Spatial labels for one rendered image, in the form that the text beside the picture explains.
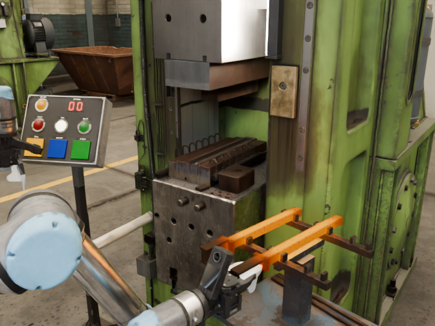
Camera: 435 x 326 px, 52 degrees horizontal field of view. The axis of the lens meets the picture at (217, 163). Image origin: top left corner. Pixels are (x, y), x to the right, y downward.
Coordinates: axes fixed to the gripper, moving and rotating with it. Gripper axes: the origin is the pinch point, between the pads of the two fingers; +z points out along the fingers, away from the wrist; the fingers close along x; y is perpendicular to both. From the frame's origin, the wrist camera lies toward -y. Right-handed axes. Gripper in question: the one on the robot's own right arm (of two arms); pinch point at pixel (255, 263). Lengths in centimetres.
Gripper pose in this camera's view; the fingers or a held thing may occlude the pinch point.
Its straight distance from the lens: 113.4
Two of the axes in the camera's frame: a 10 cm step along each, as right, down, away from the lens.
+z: 7.3, -2.2, 6.5
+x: 6.9, 2.3, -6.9
